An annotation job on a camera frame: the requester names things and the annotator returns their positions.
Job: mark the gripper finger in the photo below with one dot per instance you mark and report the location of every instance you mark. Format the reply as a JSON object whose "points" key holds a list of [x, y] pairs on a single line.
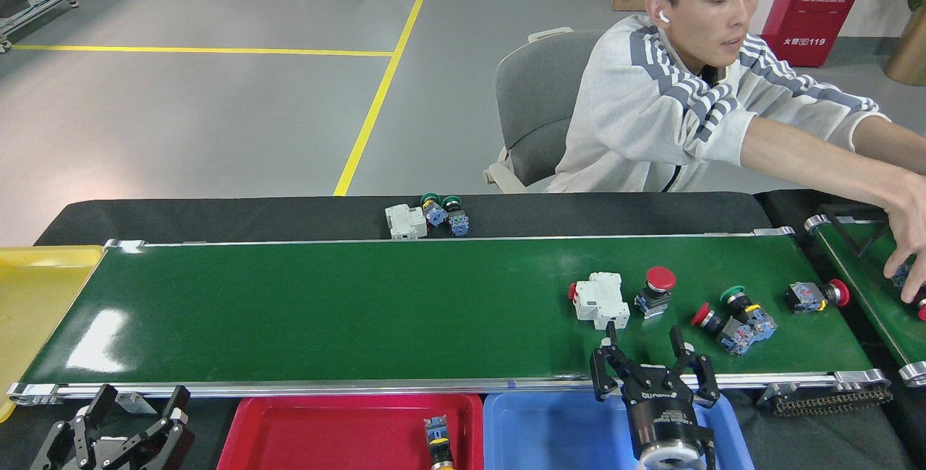
{"points": [[604, 372], [702, 379], [179, 405], [103, 401]]}

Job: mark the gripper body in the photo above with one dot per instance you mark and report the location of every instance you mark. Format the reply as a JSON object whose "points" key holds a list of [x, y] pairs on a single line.
{"points": [[108, 459], [662, 412]]}

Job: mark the white circuit breaker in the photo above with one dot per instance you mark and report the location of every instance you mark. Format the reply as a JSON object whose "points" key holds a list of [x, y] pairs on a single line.
{"points": [[600, 300], [405, 223]]}

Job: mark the green mushroom push button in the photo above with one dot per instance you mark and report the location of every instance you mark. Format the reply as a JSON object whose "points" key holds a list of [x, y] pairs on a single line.
{"points": [[435, 215], [904, 276], [761, 323], [459, 224]]}

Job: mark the yellow push button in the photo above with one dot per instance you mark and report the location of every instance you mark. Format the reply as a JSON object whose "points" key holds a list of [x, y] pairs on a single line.
{"points": [[436, 430]]}

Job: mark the person's right forearm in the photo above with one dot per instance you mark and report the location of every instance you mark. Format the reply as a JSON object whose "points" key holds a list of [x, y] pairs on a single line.
{"points": [[817, 159]]}

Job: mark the person's left forearm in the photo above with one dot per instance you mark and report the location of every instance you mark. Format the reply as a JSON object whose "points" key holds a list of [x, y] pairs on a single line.
{"points": [[897, 144]]}

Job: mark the blue plastic tray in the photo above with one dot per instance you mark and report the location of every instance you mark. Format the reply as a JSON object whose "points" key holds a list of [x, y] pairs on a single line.
{"points": [[550, 434]]}

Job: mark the yellow plastic tray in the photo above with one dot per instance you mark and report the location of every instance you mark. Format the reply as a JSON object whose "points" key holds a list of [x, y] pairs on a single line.
{"points": [[36, 311]]}

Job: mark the red plastic tray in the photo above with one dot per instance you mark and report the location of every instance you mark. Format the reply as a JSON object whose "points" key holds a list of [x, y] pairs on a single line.
{"points": [[325, 434]]}

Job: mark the short green belt conveyor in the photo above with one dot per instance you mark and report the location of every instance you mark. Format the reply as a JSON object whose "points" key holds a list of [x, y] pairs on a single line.
{"points": [[868, 282]]}

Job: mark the person's right hand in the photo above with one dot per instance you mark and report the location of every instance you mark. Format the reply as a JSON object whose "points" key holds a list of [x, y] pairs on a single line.
{"points": [[910, 231]]}

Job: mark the person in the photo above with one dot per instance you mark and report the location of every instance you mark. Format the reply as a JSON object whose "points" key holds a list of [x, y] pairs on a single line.
{"points": [[636, 130]]}

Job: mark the office chair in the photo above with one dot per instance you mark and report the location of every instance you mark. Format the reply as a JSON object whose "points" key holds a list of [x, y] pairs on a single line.
{"points": [[535, 108]]}

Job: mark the red fire extinguisher box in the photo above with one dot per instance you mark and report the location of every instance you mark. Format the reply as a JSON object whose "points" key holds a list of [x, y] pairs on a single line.
{"points": [[814, 11]]}

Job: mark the potted plant in gold pot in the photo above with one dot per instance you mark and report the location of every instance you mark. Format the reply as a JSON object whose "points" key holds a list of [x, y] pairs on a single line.
{"points": [[911, 50]]}

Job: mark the black guide bracket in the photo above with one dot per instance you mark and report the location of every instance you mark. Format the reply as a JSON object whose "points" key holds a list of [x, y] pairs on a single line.
{"points": [[843, 233]]}

